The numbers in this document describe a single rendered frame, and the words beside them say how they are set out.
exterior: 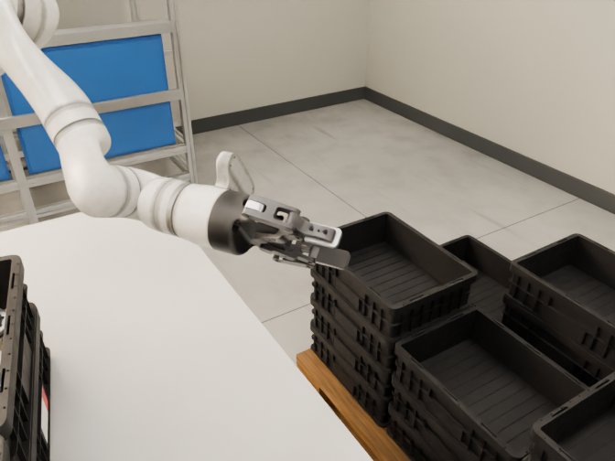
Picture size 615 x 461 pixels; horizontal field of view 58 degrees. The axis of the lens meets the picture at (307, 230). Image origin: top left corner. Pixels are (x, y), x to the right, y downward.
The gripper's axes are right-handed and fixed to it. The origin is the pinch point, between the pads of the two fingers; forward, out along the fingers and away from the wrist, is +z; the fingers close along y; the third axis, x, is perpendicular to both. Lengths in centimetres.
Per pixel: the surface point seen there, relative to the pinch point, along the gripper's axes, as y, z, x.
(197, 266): -58, -49, 9
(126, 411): -35, -36, -26
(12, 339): -10.1, -42.8, -21.6
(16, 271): -17, -56, -11
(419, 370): -81, 6, 5
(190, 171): -183, -149, 91
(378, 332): -86, -7, 13
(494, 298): -135, 19, 47
